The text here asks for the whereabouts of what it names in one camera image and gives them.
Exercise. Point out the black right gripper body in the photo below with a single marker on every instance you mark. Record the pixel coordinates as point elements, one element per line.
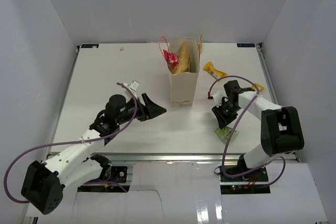
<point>229,112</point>

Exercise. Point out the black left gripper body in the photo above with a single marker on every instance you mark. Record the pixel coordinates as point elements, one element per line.
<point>142,114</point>

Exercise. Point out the green snack packet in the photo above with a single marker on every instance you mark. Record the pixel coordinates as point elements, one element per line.
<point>224,134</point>

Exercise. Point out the red snack packet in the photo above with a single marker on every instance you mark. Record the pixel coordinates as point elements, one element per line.
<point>171,58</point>

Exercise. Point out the brown kraft chips bag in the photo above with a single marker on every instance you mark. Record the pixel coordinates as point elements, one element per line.
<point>184,64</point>

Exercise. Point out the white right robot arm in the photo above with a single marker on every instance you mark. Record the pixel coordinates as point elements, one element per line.
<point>280,131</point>

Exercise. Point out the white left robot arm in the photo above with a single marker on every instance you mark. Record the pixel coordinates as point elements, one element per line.
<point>45,182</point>

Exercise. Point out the beige paper gift bag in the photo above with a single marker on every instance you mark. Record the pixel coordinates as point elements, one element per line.
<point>182,85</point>

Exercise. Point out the small yellow snack packet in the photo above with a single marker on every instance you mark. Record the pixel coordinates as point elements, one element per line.
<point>256,85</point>

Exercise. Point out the yellow snack bar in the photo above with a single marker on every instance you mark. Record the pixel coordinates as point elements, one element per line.
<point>217,74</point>

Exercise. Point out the green yellow candy wrapper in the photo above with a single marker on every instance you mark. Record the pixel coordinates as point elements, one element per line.
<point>200,47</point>

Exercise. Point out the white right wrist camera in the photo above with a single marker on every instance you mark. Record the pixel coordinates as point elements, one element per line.
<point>216,96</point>

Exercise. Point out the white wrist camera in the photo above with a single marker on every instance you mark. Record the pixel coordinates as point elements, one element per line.
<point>131,88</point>
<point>216,96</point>

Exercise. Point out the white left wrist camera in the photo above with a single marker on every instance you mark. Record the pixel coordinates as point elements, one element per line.
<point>131,88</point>

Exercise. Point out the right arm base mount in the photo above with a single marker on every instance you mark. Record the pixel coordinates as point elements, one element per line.
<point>254,183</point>

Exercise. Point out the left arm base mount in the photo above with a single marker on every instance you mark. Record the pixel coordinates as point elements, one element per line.
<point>116,183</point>

